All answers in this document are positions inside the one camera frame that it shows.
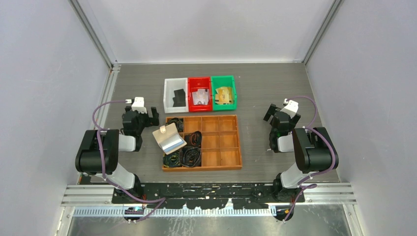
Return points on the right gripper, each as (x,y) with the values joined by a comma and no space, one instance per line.
(273,108)

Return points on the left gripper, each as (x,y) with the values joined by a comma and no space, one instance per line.
(150,120)

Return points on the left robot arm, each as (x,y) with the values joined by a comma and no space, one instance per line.
(98,153)

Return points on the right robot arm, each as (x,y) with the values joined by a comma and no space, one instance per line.
(313,149)

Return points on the black card in white bin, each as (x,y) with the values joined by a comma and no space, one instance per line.
(179,99)

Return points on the white card in red bin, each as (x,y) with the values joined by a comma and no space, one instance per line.
(200,97)

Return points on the gold cards in green bin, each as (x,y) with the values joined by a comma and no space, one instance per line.
(223,96)

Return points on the rolled belt top left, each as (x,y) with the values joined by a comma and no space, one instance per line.
(179,123)

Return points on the white plastic bin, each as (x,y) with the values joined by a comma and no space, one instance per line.
(170,85)

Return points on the rolled black belt middle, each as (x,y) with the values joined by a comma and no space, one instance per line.
(194,139)

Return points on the rolled belt bottom left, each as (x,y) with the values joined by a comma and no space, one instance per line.
(172,160)

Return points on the red plastic bin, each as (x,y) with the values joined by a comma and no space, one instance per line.
(195,83)

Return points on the large rolled black belt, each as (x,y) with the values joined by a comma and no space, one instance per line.
(191,157)

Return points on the green plastic bin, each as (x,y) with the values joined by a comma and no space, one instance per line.
(224,81)

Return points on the wooden compartment tray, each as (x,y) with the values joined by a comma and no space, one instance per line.
(220,143)

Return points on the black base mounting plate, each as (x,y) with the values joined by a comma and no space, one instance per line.
(216,195)

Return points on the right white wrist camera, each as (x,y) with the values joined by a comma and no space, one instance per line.
(290,107)

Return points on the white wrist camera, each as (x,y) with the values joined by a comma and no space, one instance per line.
(138,105)
(290,107)

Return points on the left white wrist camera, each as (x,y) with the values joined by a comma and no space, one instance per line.
(138,105)

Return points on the aluminium front rail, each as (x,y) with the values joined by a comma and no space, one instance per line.
(95,201)

